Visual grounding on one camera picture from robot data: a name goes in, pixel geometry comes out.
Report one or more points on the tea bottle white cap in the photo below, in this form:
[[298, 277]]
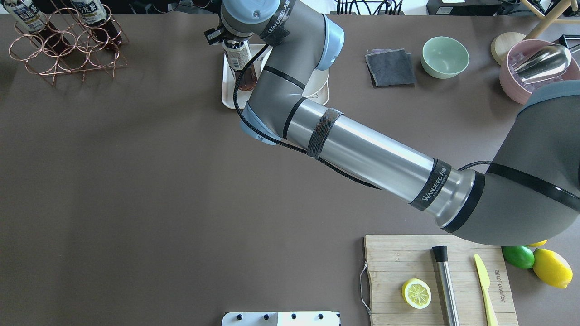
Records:
[[238, 55]]

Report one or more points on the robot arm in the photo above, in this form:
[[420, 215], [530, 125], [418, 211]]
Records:
[[529, 193]]

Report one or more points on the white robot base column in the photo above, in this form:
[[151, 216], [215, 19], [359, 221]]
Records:
[[283, 318]]

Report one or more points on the tea bottle in rack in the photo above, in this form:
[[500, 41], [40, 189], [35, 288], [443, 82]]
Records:
[[94, 15]]

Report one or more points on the tea bottle rack top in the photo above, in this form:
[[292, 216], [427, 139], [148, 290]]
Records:
[[30, 20]]

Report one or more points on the dark grey cloth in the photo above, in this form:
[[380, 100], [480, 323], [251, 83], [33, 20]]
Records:
[[390, 67]]

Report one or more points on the steel muddler black tip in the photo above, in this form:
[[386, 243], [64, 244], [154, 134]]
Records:
[[441, 258]]

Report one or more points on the lemon half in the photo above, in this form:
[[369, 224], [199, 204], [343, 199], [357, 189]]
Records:
[[416, 293]]

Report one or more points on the mint green bowl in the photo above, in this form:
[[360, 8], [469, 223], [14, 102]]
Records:
[[444, 57]]

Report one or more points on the pink bowl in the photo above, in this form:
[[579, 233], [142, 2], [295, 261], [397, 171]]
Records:
[[513, 86]]

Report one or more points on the wooden cup stand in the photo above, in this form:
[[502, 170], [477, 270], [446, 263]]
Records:
[[501, 45]]

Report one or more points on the green lime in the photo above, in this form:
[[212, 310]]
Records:
[[519, 256]]

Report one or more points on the yellow plastic knife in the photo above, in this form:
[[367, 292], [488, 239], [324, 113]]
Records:
[[485, 283]]

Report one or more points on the yellow lemon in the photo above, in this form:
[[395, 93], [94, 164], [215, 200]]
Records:
[[552, 268], [538, 244]]

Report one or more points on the metal ice scoop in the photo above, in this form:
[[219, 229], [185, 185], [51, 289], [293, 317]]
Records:
[[549, 62]]

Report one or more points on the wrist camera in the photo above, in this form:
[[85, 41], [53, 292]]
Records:
[[216, 35]]

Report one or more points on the copper wire bottle rack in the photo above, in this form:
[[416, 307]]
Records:
[[77, 37]]

